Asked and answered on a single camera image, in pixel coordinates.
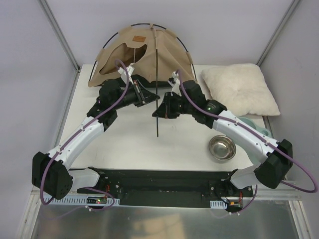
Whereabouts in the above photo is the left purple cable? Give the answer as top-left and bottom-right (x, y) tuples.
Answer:
(39, 59), (130, 212)

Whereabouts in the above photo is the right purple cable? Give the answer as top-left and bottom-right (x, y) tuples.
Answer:
(175, 69), (319, 217)

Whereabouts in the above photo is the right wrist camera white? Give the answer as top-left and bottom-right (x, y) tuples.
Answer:
(168, 71), (181, 96)

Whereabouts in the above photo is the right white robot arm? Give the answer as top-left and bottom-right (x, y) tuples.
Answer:
(153, 81), (293, 197)

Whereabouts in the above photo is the green double pet bowl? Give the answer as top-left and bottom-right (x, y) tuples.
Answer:
(239, 117), (272, 137)

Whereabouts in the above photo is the purple cable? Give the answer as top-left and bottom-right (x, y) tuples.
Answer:
(39, 59), (130, 212)
(175, 69), (319, 217)

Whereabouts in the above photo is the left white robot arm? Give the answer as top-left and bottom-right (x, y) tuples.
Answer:
(32, 79), (160, 200)

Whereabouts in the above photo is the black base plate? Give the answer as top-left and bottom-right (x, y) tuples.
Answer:
(74, 168), (259, 207)

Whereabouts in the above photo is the cream white pillow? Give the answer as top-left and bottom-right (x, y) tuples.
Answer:
(201, 63), (281, 117)

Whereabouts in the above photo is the steel pet bowl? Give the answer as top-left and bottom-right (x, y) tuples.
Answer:
(208, 135), (237, 161)

